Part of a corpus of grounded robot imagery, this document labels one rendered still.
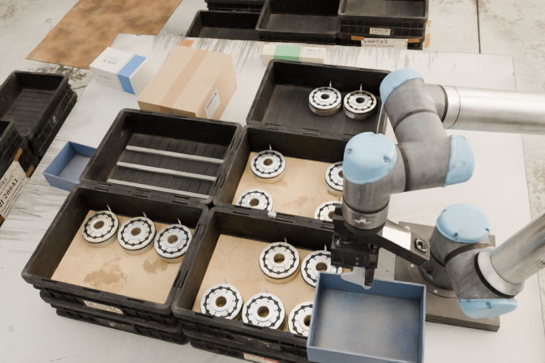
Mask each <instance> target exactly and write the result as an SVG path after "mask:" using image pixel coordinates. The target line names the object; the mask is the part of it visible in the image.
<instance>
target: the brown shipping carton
mask: <svg viewBox="0 0 545 363"><path fill-rule="evenodd" d="M237 88H238V86H237V81H236V77H235V73H234V64H233V60H232V55H231V54H227V53H218V52H213V51H208V50H203V49H194V48H189V47H185V46H180V45H177V46H176V47H175V48H174V50H173V51H172V53H171V54H170V55H169V56H168V58H167V59H166V60H165V62H164V63H163V65H162V66H161V68H160V69H159V71H158V72H157V73H156V74H155V75H154V77H153V78H152V80H151V81H150V83H149V84H148V86H147V87H146V88H145V89H144V91H143V92H142V93H141V95H140V96H139V98H138V99H137V103H138V105H139V109H141V110H147V111H153V112H160V113H172V114H177V115H184V116H190V117H201V118H208V119H214V120H219V119H220V118H221V115H222V114H223V113H224V111H225V108H226V107H227V105H228V104H229V102H230V100H231V98H232V97H233V95H234V93H235V92H236V90H237Z"/></svg>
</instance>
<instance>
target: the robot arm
mask: <svg viewBox="0 0 545 363"><path fill-rule="evenodd" d="M380 97H381V100H382V102H383V107H384V110H385V111H386V113H387V115H388V119H389V121H390V123H391V126H392V128H393V133H394V134H395V137H396V140H397V144H394V143H393V141H392V140H391V139H390V138H388V137H387V136H385V135H382V134H378V135H377V134H373V133H372V132H366V133H361V134H359V135H356V136H354V137H353V138H352V139H351V140H350V141H349V142H348V143H347V145H346V147H345V153H344V160H343V163H342V172H343V190H342V203H336V205H335V210H334V213H333V224H334V232H333V240H332V245H331V265H330V266H335V267H341V268H346V269H353V267H354V270H353V271H351V272H345V273H342V274H341V278H342V279H343V280H346V281H349V282H352V283H355V284H360V285H362V286H363V287H364V289H369V288H371V287H372V286H373V280H374V274H375V268H376V269H377V264H378V257H379V251H380V248H381V247H382V248H384V249H386V250H387V251H389V252H391V253H393V254H395V255H397V256H399V257H401V258H403V259H405V260H407V261H409V262H411V263H413V264H415V265H417V268H418V271H419V273H420V274H421V276H422V277H423V278H424V279H425V280H426V281H427V282H428V283H429V284H431V285H433V286H435V287H437V288H441V289H444V290H454V292H455V294H456V297H457V302H458V303H459V305H460V307H461V310H462V312H463V314H464V315H465V316H467V317H469V318H491V317H495V316H500V315H503V314H507V313H510V312H512V311H514V310H515V309H516V308H517V300H515V298H514V297H515V296H516V295H517V294H519V293H521V292H522V290H523V289H524V287H525V280H527V279H528V278H530V277H531V276H532V275H534V274H535V273H536V272H538V271H540V270H541V269H543V268H545V210H544V211H543V212H541V213H540V214H539V215H538V216H536V217H535V218H533V219H532V221H530V222H529V223H528V224H526V225H525V226H524V227H522V228H521V229H519V230H518V231H517V232H516V233H514V234H513V235H512V236H511V237H510V238H508V239H507V240H506V241H504V242H503V243H502V244H500V245H499V246H497V247H492V246H491V243H490V241H489V239H488V235H489V234H490V231H491V224H490V221H489V219H488V218H487V216H486V214H485V213H484V212H483V211H481V210H480V209H478V208H477V207H472V206H471V205H469V204H464V203H456V204H453V205H450V206H447V207H446V208H445V209H444V210H443V211H442V212H441V213H440V215H439V216H438V217H437V219H436V226H435V227H434V230H433V232H432V235H431V237H430V238H428V239H426V238H424V237H421V236H419V235H418V234H416V233H413V232H411V231H410V230H409V229H407V228H404V227H402V226H400V225H399V224H396V223H394V222H392V221H391V220H388V219H387V218H388V209H389V202H390V197H391V194H399V193H403V192H410V191H416V190H425V189H431V188H437V187H442V188H445V187H446V186H451V185H456V184H460V183H464V182H467V181H469V180H470V179H471V177H472V175H473V172H474V152H473V148H472V146H471V144H470V142H469V140H468V139H466V137H464V136H463V135H450V136H447V134H446V131H445V129H446V130H471V131H484V132H496V133H510V134H522V135H545V93H535V92H517V91H508V90H498V89H489V88H471V87H461V86H451V85H442V84H432V83H424V79H423V77H421V76H420V74H419V73H418V72H417V71H416V70H413V69H410V68H402V69H399V70H395V71H393V72H392V73H390V74H389V75H387V76H386V77H385V78H384V80H383V81H382V83H381V85H380ZM334 237H336V238H334ZM363 271H365V274H363Z"/></svg>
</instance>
